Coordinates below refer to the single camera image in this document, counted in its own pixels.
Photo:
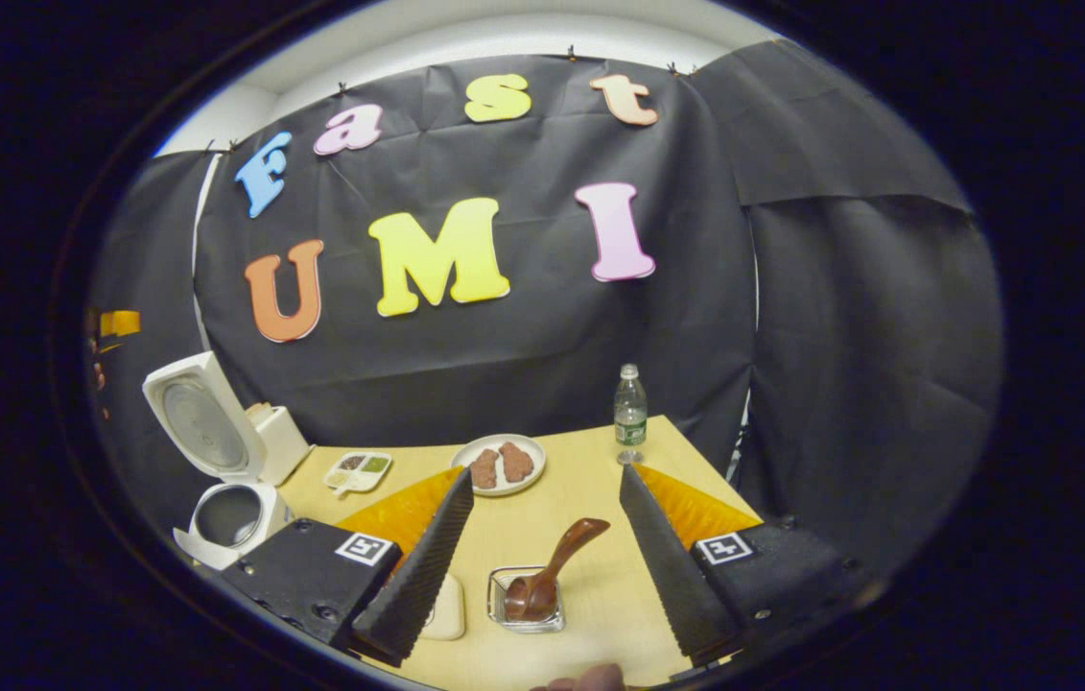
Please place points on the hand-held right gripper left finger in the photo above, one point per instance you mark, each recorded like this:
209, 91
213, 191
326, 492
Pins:
417, 576

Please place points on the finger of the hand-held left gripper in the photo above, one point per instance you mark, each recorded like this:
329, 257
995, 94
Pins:
115, 322

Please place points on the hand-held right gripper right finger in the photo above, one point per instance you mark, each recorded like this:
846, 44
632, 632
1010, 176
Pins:
672, 576

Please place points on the clear container of rice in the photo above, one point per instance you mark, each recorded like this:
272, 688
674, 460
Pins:
448, 614

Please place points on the brown wooden spoon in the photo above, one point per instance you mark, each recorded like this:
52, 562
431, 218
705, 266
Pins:
566, 552

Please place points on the white rice cooker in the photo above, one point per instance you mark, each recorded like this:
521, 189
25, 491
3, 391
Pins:
206, 422

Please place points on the white divided dish of beans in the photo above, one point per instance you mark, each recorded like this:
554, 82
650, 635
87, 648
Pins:
360, 472

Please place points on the brown meat piece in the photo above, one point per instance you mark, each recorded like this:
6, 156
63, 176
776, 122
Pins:
483, 470
515, 463

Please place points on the small round cap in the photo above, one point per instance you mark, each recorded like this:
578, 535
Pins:
630, 457

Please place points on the clear water bottle green label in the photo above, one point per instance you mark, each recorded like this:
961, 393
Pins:
630, 413

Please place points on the white round plate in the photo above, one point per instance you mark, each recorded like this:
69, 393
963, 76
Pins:
532, 451

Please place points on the toast slice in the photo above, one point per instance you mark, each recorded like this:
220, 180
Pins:
261, 411

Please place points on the cream toaster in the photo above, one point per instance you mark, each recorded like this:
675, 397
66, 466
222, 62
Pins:
283, 446

